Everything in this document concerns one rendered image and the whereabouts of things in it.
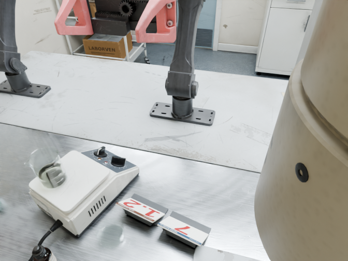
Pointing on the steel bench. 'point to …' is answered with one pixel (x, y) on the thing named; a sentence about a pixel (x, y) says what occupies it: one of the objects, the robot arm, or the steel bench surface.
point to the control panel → (108, 161)
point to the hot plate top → (73, 182)
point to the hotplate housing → (77, 217)
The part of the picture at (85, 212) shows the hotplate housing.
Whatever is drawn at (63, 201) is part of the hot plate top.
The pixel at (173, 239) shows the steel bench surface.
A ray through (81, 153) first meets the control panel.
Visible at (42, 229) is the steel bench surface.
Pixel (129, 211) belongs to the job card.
